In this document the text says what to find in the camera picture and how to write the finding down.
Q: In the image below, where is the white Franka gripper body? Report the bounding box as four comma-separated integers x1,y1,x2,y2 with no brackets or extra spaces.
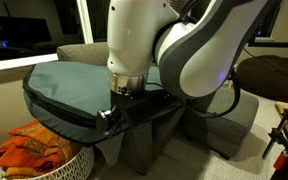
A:
110,90,142,118

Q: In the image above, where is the large green zip bag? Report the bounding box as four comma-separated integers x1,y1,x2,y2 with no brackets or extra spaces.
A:
22,60,185,147

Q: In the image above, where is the grey hanging cloth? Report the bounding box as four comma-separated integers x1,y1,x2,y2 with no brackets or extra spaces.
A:
94,133,126,167

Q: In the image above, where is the orange patterned blanket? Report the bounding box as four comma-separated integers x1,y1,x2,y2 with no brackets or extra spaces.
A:
0,119,84,179

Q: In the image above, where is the grey fabric sofa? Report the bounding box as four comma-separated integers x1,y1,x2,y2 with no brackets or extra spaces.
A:
56,41,260,176

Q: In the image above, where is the dark brown bean bag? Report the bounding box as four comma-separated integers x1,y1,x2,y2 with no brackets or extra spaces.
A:
234,54,288,106

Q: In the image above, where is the black metal clamp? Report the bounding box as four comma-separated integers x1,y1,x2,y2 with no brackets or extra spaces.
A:
261,109,288,161

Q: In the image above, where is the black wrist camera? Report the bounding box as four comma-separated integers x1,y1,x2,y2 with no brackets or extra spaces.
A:
125,90,186,129

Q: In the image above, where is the white wire basket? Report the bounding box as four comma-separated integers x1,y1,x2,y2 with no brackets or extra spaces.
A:
0,145,96,180

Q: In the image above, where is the white window frame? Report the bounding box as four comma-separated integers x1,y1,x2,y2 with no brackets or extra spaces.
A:
0,0,95,75

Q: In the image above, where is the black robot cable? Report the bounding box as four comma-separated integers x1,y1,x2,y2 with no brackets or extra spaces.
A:
183,68,242,120

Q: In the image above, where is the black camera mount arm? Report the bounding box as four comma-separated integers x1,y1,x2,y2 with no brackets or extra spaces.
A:
247,36,288,50

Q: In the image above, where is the red clamp handle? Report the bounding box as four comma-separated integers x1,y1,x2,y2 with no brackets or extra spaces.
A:
272,149,288,172

